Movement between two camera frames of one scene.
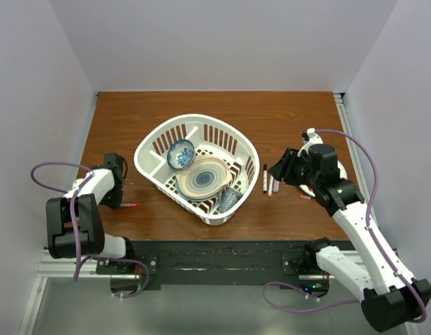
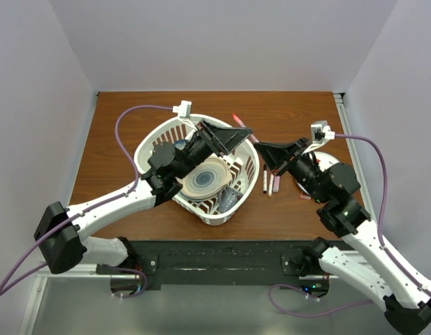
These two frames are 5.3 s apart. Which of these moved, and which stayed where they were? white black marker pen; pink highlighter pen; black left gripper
Moved: black left gripper
Stayed: pink highlighter pen; white black marker pen
